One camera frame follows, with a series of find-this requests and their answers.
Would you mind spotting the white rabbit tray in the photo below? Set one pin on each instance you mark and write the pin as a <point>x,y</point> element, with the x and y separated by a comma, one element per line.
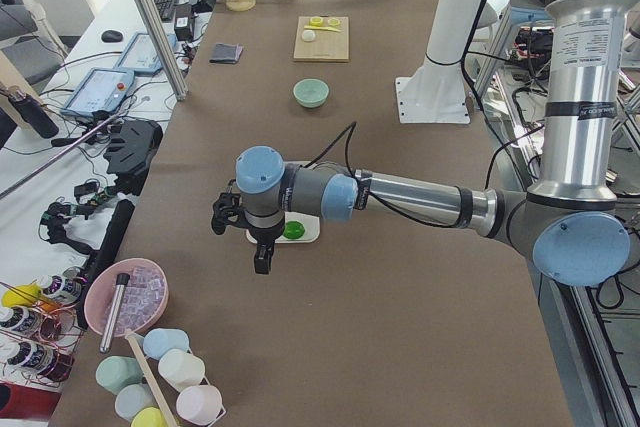
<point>259,172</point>

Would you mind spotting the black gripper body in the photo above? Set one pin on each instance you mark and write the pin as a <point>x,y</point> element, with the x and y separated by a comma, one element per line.
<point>261,237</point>

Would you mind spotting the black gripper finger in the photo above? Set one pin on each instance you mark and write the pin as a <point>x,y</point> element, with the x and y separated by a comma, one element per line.
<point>263,258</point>

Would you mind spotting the mint green bowl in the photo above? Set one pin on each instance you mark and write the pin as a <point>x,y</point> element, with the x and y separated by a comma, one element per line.
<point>311,92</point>

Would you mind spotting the white cup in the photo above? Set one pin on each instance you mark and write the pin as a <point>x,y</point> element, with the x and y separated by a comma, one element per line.
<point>181,369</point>

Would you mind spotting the wooden cup rack stick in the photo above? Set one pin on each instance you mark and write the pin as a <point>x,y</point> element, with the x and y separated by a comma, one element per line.
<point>151,380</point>

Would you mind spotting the blue teach pendant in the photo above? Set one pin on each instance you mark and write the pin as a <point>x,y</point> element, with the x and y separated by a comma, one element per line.
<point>140,56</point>
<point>102,89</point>

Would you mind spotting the yellow plastic knife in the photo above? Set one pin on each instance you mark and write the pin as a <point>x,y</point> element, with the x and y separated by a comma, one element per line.
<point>322,28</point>

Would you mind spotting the green cup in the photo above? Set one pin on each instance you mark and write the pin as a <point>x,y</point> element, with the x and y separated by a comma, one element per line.
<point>114,373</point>

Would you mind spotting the black water bottle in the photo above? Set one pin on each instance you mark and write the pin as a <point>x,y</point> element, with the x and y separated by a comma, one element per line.
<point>33,113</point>

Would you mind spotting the pink bowl with cubes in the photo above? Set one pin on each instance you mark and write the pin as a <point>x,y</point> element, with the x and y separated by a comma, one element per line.
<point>145,297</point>

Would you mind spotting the bamboo cutting board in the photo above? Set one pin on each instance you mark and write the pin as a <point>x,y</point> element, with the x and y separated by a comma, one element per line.
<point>327,47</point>

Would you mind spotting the aluminium frame post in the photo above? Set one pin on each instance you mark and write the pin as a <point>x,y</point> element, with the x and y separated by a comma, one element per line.
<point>153,24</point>

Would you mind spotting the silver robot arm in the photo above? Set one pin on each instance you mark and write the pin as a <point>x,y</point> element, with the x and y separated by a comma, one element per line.
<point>564,223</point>

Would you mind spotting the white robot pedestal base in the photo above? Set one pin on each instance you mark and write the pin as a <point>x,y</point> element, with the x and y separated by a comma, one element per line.
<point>435,93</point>

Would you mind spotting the black controller device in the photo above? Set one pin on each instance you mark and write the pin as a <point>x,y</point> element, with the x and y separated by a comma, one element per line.
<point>132,146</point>

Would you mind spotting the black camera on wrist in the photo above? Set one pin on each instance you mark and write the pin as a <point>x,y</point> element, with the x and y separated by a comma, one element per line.
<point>228,211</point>

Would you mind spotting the green lime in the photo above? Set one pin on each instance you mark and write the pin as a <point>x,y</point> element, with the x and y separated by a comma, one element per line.
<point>294,230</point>

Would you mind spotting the light blue cup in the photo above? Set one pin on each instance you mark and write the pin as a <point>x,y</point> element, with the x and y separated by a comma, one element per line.
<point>132,399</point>

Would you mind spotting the pink cup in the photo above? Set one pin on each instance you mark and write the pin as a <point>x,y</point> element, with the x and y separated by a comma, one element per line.
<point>200,405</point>

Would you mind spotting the metal tube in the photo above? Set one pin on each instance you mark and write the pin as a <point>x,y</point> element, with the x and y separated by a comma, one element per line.
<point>122,281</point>

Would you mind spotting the grey folded cloth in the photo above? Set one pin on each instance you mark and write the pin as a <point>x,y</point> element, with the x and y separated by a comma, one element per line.
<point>224,53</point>

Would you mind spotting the yellow cup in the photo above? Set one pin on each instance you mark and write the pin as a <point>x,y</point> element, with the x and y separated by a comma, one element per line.
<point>149,417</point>

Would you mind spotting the black computer mouse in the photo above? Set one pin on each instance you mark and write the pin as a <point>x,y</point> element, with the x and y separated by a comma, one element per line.
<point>111,36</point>

